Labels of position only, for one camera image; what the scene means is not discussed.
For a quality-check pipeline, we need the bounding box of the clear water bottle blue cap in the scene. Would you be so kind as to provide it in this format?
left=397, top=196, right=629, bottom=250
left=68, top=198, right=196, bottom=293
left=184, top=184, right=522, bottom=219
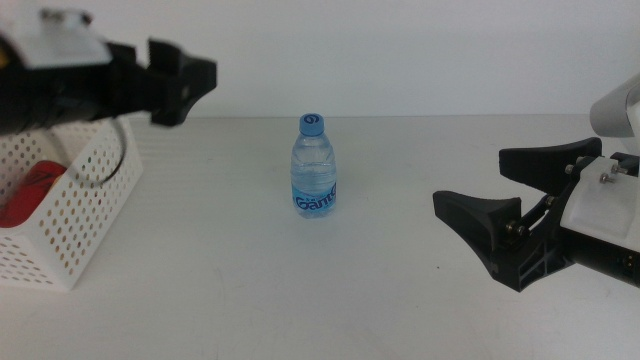
left=289, top=112, right=338, bottom=220

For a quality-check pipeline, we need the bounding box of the red soda can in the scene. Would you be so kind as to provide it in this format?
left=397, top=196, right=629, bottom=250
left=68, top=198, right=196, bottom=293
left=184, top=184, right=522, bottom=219
left=0, top=159, right=69, bottom=229

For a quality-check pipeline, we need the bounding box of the white perforated plastic basket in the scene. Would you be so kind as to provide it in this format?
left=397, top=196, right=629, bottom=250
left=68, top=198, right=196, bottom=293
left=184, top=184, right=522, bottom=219
left=0, top=117, right=145, bottom=292

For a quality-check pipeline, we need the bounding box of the thin black left arm wire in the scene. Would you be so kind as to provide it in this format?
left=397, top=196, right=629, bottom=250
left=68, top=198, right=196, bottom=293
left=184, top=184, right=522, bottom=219
left=62, top=118, right=127, bottom=190

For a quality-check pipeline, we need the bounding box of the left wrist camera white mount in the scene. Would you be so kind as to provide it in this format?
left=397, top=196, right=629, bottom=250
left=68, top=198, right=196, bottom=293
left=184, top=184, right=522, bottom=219
left=0, top=7, right=114, bottom=70

